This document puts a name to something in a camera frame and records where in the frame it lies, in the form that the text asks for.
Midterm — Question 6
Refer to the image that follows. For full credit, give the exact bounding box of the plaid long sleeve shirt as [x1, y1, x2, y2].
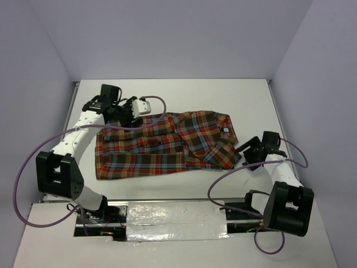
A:
[95, 111, 241, 180]

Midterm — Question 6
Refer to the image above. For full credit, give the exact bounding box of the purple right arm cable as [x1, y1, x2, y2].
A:
[208, 137, 308, 255]

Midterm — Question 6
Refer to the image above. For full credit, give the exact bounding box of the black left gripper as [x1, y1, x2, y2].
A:
[112, 96, 143, 133]

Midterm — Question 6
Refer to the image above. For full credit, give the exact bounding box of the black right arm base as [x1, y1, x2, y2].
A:
[224, 190, 270, 221]

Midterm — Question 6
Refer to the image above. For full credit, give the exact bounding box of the aluminium table frame rail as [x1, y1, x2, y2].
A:
[266, 79, 305, 186]

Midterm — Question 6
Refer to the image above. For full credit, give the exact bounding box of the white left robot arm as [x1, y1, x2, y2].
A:
[36, 84, 138, 223]

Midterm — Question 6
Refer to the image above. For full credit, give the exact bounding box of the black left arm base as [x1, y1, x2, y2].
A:
[74, 205, 127, 225]

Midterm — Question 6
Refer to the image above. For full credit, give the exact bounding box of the glossy white tape patch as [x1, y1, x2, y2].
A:
[126, 201, 229, 242]

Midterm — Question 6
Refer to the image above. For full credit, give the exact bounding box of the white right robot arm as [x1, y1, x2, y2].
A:
[237, 131, 314, 237]

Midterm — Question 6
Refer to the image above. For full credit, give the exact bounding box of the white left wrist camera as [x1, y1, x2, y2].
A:
[131, 99, 151, 118]

